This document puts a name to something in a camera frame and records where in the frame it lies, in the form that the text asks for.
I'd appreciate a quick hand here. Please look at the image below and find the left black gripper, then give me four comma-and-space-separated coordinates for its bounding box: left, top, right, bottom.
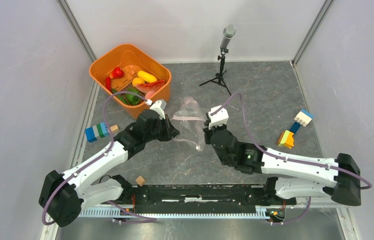
144, 114, 179, 142

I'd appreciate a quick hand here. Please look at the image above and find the clear pink-dotted zip bag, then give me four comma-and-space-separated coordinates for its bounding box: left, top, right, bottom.
171, 96, 206, 152

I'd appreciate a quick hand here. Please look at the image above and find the yellow toy corn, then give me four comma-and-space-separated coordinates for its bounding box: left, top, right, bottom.
137, 70, 157, 83

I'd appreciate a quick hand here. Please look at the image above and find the red toy strawberry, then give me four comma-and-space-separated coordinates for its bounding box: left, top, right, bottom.
109, 67, 124, 79

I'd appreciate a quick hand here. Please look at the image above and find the red toy chili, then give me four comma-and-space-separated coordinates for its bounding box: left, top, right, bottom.
105, 76, 111, 91

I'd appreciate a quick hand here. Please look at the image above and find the orange plastic basket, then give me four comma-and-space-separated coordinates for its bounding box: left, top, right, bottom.
89, 43, 172, 102

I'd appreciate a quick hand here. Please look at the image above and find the pink toy peach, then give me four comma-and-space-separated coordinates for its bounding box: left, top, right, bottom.
144, 90, 155, 100

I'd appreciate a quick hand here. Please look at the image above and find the yellow toy lemon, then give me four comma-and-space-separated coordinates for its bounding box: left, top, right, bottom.
132, 77, 146, 87

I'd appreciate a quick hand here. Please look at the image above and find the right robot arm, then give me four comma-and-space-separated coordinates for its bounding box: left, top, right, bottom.
203, 126, 362, 207

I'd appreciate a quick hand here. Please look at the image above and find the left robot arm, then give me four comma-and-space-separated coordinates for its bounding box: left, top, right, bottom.
38, 109, 180, 227

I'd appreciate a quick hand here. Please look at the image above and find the green toy bell pepper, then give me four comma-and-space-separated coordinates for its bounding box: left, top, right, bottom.
125, 87, 143, 106

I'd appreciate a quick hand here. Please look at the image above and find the small wooden cube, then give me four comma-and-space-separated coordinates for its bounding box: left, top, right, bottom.
135, 176, 146, 187

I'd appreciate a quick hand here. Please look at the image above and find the small tan wooden block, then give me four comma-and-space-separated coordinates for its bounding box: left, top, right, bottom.
109, 124, 119, 134

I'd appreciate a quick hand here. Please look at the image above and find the green toy cucumber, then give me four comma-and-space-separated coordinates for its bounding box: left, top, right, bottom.
111, 88, 130, 106

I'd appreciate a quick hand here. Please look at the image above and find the blue green striped brick stack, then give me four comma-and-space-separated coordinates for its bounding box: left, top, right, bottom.
84, 122, 109, 143

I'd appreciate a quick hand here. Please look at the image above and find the blue white toy brick stack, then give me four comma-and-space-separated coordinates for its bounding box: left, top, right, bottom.
289, 109, 314, 134

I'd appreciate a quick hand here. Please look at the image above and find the microphone on black tripod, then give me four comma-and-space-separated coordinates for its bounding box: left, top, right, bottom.
199, 24, 236, 96

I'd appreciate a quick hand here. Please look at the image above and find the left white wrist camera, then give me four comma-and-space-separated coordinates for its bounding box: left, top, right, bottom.
149, 99, 167, 120

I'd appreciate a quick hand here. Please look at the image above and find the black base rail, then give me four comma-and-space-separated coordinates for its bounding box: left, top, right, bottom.
100, 183, 293, 215

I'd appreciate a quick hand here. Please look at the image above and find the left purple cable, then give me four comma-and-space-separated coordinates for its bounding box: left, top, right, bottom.
41, 91, 153, 227

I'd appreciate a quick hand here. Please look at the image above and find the purple cable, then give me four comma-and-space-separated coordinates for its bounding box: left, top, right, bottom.
209, 91, 373, 191
41, 91, 153, 227

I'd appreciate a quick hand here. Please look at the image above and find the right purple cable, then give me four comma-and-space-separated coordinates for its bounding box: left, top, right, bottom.
209, 91, 373, 191

